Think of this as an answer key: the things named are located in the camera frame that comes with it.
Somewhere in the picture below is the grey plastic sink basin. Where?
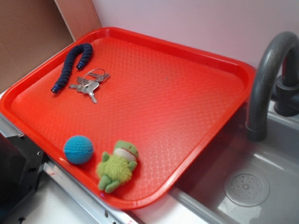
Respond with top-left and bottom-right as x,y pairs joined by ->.
170,105 -> 299,224

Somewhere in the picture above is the silver key bunch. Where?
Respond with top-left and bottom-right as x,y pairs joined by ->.
68,68 -> 111,104

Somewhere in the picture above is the green plush frog toy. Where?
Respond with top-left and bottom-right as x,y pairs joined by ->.
96,140 -> 139,193

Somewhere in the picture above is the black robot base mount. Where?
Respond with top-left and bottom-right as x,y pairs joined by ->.
0,135 -> 45,219

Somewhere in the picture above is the grey curved faucet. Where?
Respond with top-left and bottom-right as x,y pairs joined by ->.
246,31 -> 299,141

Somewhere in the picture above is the red plastic tray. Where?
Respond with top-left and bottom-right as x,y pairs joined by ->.
0,28 -> 255,210

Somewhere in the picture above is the blue dimpled ball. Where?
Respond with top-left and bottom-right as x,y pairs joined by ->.
64,135 -> 94,165

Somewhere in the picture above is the navy blue braided rope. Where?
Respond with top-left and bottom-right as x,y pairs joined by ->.
51,42 -> 93,94

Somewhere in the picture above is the brown cardboard panel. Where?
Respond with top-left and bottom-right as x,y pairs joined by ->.
0,0 -> 101,92

